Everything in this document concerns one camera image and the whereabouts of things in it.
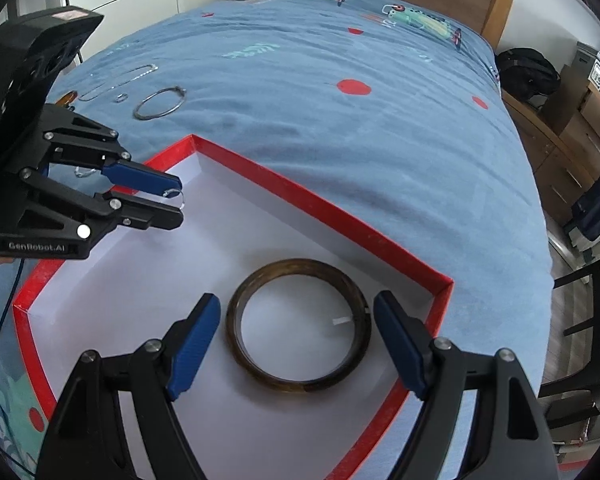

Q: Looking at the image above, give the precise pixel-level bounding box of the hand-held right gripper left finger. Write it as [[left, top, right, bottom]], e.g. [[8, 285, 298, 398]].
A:
[[42, 292, 222, 480]]

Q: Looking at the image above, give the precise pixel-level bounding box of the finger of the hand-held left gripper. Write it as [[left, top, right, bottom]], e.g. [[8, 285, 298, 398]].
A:
[[19, 167, 185, 251], [41, 102, 183, 197]]

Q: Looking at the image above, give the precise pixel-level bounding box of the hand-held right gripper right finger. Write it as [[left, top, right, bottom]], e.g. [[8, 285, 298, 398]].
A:
[[373, 290, 561, 480]]

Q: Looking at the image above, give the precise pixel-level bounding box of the red cardboard box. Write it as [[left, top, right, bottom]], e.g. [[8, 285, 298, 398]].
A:
[[12, 134, 454, 480]]

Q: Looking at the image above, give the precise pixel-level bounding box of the silver hoop bracelet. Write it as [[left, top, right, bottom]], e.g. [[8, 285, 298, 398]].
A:
[[132, 86, 187, 122]]

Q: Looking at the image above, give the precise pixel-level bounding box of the silver chain necklace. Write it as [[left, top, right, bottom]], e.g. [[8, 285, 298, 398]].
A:
[[77, 63, 158, 102]]

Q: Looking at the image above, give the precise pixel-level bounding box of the brown bangle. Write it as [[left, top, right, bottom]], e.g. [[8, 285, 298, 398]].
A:
[[225, 258, 371, 395]]

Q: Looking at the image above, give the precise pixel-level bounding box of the black chair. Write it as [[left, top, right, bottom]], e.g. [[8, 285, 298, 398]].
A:
[[537, 257, 600, 431]]

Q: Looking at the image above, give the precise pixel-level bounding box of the blue printed blanket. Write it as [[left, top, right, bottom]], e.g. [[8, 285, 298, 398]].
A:
[[0, 0, 553, 480]]

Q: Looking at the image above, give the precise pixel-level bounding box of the dark blue bag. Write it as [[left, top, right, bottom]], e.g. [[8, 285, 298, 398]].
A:
[[570, 172, 600, 251]]

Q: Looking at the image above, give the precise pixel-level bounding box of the wooden drawer cabinet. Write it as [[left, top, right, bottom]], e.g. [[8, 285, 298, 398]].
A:
[[502, 67, 600, 226]]

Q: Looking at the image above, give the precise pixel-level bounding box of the black backpack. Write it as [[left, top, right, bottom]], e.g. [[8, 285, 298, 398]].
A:
[[495, 47, 562, 108]]

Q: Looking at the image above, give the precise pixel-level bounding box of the grey printer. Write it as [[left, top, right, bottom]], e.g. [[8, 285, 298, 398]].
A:
[[575, 41, 600, 116]]

